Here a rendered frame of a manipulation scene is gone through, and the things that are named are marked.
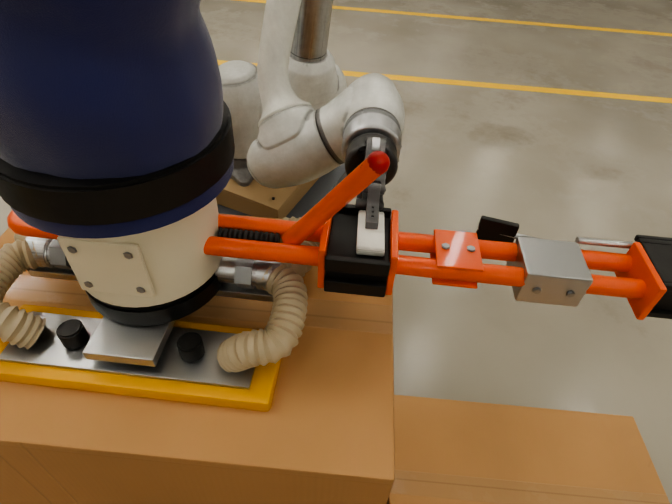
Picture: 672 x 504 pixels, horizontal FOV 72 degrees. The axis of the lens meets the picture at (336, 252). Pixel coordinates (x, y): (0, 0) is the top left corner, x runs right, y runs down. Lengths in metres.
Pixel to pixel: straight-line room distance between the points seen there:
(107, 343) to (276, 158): 0.40
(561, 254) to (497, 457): 0.69
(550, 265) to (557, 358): 1.60
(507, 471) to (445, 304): 1.09
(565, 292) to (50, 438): 0.57
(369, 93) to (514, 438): 0.84
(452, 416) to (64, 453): 0.84
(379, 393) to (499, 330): 1.58
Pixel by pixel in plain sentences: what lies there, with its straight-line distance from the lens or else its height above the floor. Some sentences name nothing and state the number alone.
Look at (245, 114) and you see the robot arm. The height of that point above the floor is 1.01.
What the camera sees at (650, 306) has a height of 1.20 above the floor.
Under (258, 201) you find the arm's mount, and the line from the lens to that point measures 1.25.
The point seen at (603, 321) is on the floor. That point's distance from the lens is 2.38.
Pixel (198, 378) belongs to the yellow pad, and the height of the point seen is 1.09.
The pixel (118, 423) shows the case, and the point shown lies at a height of 1.07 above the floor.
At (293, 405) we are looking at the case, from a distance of 0.55.
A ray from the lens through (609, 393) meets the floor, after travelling 2.14.
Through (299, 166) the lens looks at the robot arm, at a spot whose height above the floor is 1.13.
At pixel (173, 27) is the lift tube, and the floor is 1.44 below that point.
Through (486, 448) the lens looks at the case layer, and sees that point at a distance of 1.18.
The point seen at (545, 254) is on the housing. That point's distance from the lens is 0.56.
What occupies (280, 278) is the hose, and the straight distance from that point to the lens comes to 0.55.
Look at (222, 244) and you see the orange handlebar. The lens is 0.53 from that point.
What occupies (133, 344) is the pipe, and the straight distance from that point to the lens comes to 0.57.
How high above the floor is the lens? 1.56
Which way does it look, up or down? 43 degrees down
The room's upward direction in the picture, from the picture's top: 4 degrees clockwise
